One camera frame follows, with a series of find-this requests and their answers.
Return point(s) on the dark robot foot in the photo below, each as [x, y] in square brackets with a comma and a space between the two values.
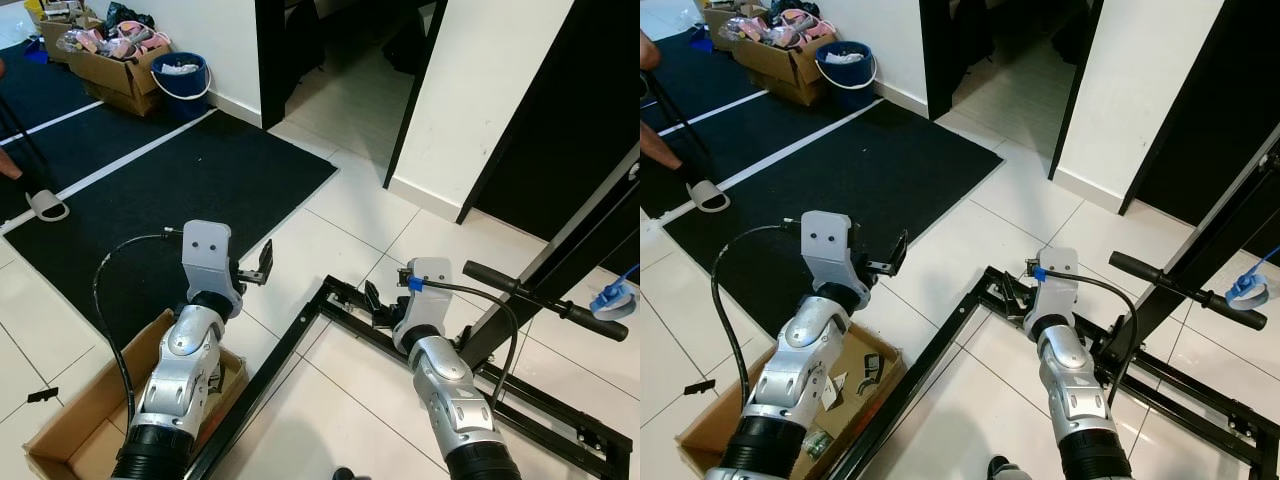
[1000, 468]
[344, 473]

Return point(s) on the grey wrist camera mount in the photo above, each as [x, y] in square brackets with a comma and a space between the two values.
[207, 250]
[430, 295]
[828, 245]
[1058, 285]

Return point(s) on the black metal frame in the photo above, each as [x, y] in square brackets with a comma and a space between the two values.
[540, 410]
[1190, 385]

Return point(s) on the green printed wrapper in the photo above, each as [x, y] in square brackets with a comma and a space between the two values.
[819, 444]

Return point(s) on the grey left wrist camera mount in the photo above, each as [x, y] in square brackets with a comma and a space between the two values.
[207, 250]
[828, 245]

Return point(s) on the black cabinet panel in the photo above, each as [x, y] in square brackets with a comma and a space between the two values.
[1210, 100]
[570, 110]

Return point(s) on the open cardboard trash box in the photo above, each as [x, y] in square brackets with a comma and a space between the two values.
[75, 420]
[720, 425]

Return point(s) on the black floor mat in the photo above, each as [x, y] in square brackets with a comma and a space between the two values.
[860, 170]
[200, 180]

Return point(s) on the black tape piece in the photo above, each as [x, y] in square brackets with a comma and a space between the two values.
[42, 394]
[700, 387]

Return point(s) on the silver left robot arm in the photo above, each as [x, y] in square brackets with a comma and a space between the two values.
[185, 370]
[800, 360]

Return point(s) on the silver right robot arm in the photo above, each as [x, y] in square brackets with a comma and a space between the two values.
[450, 390]
[1075, 385]

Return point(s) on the blue bucket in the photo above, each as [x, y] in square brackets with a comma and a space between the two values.
[845, 75]
[180, 90]

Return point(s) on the grey slipper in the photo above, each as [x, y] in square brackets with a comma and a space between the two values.
[47, 205]
[708, 197]

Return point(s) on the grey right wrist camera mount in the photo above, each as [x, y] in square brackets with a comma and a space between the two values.
[430, 295]
[1058, 285]

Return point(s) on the cardboard box of pink items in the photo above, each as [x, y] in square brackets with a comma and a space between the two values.
[770, 60]
[110, 70]

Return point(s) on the black stand legs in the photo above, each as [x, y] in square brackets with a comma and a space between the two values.
[685, 125]
[25, 140]

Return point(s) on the blue white plastic object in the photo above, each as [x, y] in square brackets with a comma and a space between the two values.
[1248, 290]
[610, 300]

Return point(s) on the person's bare leg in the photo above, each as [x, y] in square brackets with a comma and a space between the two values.
[660, 150]
[8, 165]

